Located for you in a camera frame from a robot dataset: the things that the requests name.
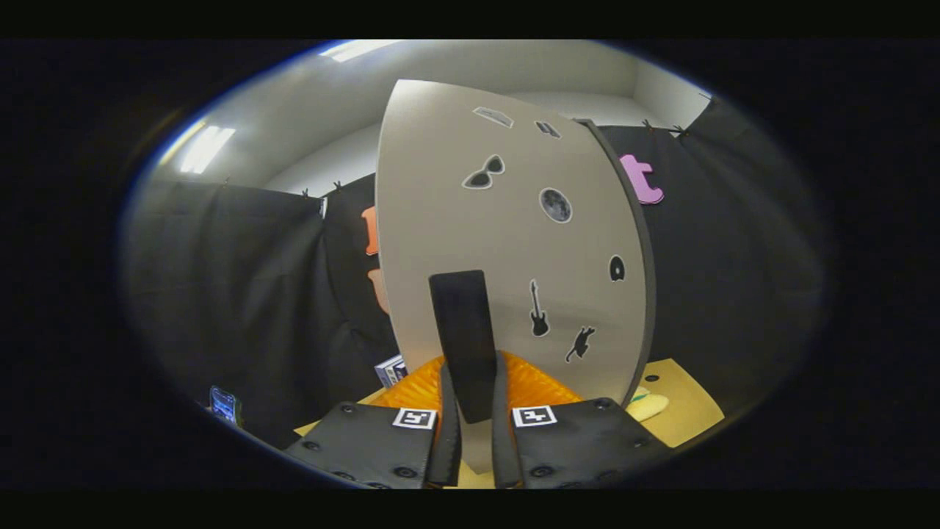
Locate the black backdrop cloth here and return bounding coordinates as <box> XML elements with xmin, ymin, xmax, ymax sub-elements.
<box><xmin>125</xmin><ymin>96</ymin><xmax>831</xmax><ymax>449</ymax></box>

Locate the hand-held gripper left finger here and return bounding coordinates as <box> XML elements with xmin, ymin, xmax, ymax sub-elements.
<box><xmin>283</xmin><ymin>356</ymin><xmax>463</xmax><ymax>489</ymax></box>

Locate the wide ceiling light panel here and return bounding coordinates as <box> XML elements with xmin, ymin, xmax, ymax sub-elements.
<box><xmin>319</xmin><ymin>40</ymin><xmax>401</xmax><ymax>63</ymax></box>

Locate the white cabinet door black handle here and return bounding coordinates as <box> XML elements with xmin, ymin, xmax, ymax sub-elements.
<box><xmin>375</xmin><ymin>79</ymin><xmax>657</xmax><ymax>475</ymax></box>

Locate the narrow ceiling light panel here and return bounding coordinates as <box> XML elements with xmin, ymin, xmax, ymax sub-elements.
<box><xmin>180</xmin><ymin>125</ymin><xmax>236</xmax><ymax>175</ymax></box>

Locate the blue and white book box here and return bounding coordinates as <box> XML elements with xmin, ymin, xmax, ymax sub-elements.
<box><xmin>375</xmin><ymin>355</ymin><xmax>408</xmax><ymax>388</ymax></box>

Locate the smartphone with lit screen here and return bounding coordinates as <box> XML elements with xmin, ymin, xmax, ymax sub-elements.
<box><xmin>209</xmin><ymin>386</ymin><xmax>239</xmax><ymax>425</ymax></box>

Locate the yellow plush toy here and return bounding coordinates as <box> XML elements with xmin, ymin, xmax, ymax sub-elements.
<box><xmin>626</xmin><ymin>387</ymin><xmax>670</xmax><ymax>423</ymax></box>

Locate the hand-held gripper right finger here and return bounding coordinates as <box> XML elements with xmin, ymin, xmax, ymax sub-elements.
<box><xmin>491</xmin><ymin>351</ymin><xmax>673</xmax><ymax>489</ymax></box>

